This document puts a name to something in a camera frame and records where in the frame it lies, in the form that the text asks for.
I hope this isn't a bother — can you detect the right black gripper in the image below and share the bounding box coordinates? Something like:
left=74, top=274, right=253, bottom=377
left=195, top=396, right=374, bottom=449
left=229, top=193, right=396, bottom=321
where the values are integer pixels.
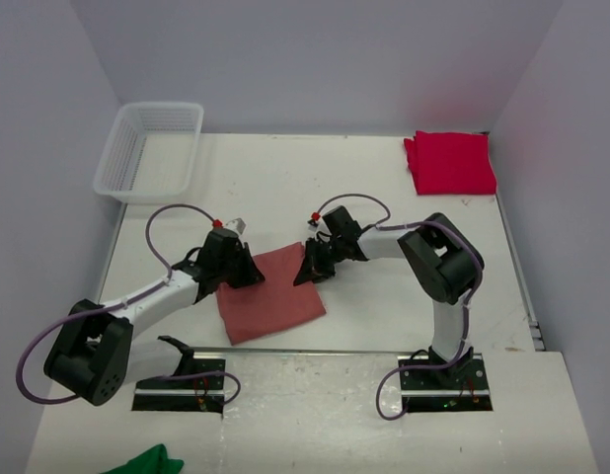
left=297, top=238, right=347, bottom=289

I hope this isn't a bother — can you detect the salmon pink t shirt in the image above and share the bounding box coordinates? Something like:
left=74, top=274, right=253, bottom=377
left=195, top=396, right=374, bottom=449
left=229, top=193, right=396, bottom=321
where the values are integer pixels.
left=216, top=243, right=326, bottom=346

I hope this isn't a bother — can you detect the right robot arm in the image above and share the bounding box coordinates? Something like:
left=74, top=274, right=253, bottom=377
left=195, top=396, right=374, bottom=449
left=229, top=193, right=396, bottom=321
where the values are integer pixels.
left=293, top=205, right=485, bottom=388

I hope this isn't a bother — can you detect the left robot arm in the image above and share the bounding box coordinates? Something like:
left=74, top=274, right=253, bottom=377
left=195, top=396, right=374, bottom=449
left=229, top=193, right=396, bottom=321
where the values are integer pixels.
left=43, top=228, right=265, bottom=406

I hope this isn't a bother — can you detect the white plastic basket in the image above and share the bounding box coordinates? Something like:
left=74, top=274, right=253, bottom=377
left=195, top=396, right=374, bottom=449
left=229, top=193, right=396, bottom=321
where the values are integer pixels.
left=93, top=102, right=204, bottom=205

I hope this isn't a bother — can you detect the folded red t shirt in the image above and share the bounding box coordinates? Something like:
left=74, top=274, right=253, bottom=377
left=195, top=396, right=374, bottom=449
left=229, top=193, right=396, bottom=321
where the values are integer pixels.
left=403, top=130, right=497, bottom=196

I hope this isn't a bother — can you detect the green cloth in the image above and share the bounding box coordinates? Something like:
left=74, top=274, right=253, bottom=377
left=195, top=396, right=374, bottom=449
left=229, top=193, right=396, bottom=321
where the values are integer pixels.
left=105, top=444, right=185, bottom=474

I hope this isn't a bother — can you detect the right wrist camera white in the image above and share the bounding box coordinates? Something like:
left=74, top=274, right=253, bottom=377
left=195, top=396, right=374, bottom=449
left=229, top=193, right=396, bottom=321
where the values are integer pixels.
left=307, top=211, right=326, bottom=233

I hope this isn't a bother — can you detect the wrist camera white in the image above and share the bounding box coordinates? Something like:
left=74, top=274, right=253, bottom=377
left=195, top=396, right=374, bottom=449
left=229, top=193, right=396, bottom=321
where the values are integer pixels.
left=212, top=217, right=246, bottom=236
left=307, top=211, right=326, bottom=233

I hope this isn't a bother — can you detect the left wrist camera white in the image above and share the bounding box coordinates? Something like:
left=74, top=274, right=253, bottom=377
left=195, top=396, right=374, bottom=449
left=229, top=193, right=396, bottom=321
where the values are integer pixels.
left=212, top=217, right=246, bottom=236

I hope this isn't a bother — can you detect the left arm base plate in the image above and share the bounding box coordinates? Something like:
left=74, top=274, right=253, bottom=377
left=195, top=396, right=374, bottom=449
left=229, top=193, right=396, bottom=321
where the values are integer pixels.
left=131, top=349, right=226, bottom=415

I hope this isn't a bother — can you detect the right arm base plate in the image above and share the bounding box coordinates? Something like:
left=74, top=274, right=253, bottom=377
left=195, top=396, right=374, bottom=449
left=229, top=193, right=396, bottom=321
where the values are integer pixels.
left=399, top=354, right=494, bottom=414

